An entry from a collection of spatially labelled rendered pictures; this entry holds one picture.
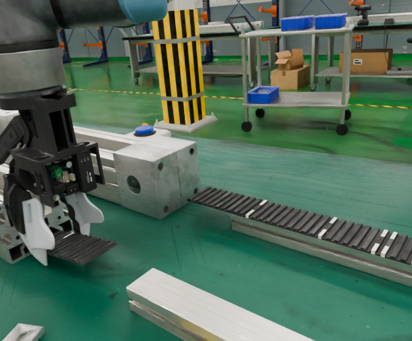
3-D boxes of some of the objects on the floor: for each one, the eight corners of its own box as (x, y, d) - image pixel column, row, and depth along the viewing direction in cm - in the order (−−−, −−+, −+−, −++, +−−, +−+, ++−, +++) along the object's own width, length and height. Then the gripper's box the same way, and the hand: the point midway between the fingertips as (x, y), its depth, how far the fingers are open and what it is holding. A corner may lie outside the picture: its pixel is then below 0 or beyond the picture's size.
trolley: (351, 118, 381) (358, 6, 343) (347, 136, 334) (354, 7, 296) (247, 116, 419) (243, 15, 381) (231, 131, 372) (225, 17, 334)
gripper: (-2, 107, 36) (51, 297, 43) (105, 82, 44) (133, 245, 52) (-41, 101, 41) (13, 272, 49) (62, 80, 49) (93, 228, 57)
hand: (61, 243), depth 52 cm, fingers closed on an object, 5 cm apart
